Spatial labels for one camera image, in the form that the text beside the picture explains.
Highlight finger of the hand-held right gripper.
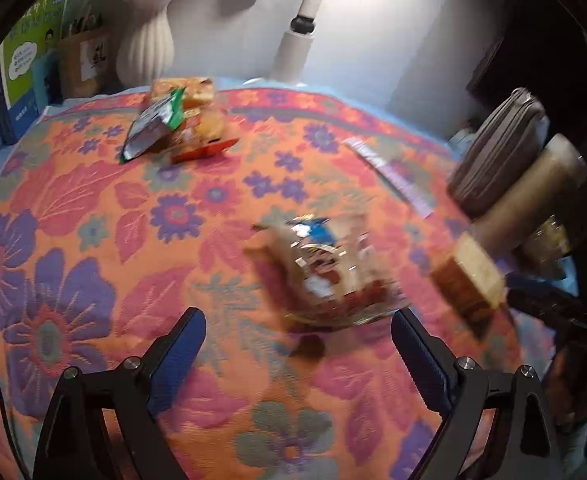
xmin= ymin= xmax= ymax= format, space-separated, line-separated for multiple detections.
xmin=504 ymin=285 xmax=587 ymax=341

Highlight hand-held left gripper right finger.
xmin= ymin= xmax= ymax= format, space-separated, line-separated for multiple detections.
xmin=391 ymin=307 xmax=564 ymax=480

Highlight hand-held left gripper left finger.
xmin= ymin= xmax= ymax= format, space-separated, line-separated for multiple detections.
xmin=33 ymin=306 xmax=207 ymax=480

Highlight clear plastic container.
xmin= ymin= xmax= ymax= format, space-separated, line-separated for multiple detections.
xmin=521 ymin=215 xmax=579 ymax=281

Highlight brown cake packet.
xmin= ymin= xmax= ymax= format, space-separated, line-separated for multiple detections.
xmin=431 ymin=234 xmax=508 ymax=333

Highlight clear packet with blue print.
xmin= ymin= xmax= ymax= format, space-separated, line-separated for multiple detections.
xmin=253 ymin=212 xmax=404 ymax=328

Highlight pink sachet strip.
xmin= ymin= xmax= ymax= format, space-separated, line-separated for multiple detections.
xmin=343 ymin=136 xmax=437 ymax=218

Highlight red snack packet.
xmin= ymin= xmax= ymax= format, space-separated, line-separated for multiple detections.
xmin=170 ymin=107 xmax=240 ymax=165

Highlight green snack packet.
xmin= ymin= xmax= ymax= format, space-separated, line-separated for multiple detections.
xmin=119 ymin=87 xmax=186 ymax=163

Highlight beige cracker packet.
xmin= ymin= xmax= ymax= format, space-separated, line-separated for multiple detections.
xmin=149 ymin=76 xmax=215 ymax=109

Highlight brown thermos bottle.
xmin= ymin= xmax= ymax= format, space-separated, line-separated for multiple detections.
xmin=473 ymin=134 xmax=587 ymax=256

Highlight floral quilted mat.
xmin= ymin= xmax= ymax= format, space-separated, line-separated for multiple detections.
xmin=0 ymin=85 xmax=574 ymax=480

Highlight grey zip pencil case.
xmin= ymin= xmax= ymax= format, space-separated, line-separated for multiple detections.
xmin=446 ymin=87 xmax=549 ymax=218

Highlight white blue face mask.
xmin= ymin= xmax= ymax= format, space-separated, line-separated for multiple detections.
xmin=448 ymin=125 xmax=479 ymax=147

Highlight dark monitor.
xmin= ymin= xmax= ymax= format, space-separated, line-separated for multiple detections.
xmin=466 ymin=0 xmax=574 ymax=131

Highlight light blue card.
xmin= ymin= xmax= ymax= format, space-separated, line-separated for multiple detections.
xmin=36 ymin=52 xmax=64 ymax=106

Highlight white ribbed vase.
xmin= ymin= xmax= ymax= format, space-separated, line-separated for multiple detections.
xmin=116 ymin=0 xmax=175 ymax=90

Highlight wooden pen holder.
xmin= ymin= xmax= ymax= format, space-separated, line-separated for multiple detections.
xmin=57 ymin=27 xmax=111 ymax=98

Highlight white desk lamp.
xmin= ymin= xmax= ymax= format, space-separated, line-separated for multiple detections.
xmin=243 ymin=0 xmax=337 ymax=86

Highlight bunch of pens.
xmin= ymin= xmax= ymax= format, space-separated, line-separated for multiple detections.
xmin=68 ymin=5 xmax=104 ymax=33

